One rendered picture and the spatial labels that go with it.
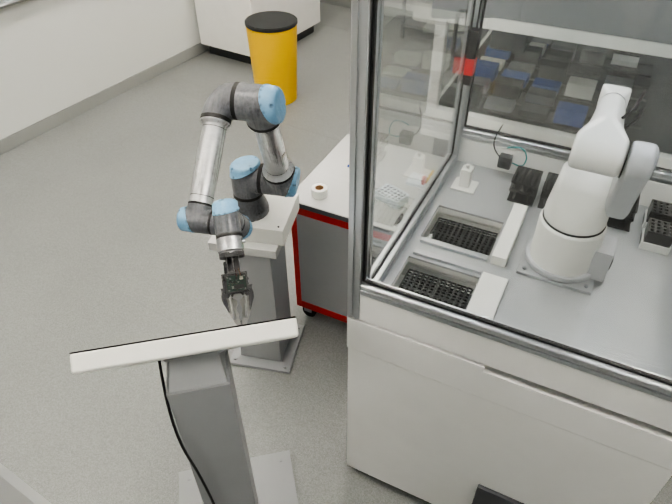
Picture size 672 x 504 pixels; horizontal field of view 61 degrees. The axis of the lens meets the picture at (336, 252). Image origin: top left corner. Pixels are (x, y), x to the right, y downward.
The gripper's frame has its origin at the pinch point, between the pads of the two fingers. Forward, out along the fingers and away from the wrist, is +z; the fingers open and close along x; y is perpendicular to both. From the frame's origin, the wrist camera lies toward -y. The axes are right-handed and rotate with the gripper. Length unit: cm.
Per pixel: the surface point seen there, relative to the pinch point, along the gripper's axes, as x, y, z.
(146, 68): -58, -328, -250
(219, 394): -7.7, 11.9, 17.3
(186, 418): -17.3, 6.0, 22.3
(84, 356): -35.1, 26.3, 2.8
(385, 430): 43, -40, 43
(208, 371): -9.5, 14.3, 11.1
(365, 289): 35.3, 6.6, -3.7
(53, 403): -91, -117, 17
